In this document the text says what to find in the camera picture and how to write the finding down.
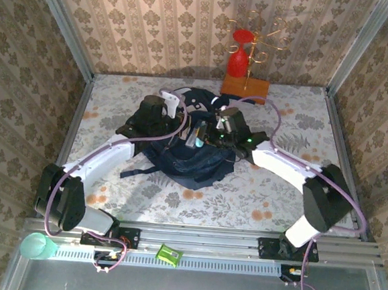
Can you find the navy blue backpack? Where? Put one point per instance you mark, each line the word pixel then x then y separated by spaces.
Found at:
pixel 192 165

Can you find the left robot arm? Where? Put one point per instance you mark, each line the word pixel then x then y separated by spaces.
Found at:
pixel 105 158

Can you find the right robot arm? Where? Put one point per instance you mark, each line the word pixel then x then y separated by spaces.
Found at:
pixel 280 162

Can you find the floral table cover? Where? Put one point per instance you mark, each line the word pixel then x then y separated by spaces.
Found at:
pixel 162 203

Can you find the green wipes packet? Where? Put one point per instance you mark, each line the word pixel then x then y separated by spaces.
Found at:
pixel 170 254

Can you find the teal plastic cup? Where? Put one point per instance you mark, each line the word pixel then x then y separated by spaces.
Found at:
pixel 34 246

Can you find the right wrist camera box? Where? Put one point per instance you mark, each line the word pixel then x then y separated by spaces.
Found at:
pixel 227 120

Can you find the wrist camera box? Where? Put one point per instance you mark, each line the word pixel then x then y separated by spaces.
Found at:
pixel 170 103
pixel 227 120

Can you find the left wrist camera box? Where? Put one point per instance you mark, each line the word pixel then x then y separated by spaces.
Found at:
pixel 170 103

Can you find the aluminium frame side rail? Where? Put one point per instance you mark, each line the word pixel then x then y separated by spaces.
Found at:
pixel 338 129
pixel 75 119

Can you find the aluminium frame cross rail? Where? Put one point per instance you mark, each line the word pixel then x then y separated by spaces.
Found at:
pixel 200 239

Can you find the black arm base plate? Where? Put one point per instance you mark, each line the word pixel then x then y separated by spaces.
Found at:
pixel 266 248
pixel 129 237

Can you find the aluminium frame post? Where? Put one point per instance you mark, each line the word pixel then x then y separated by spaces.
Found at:
pixel 361 47
pixel 64 24

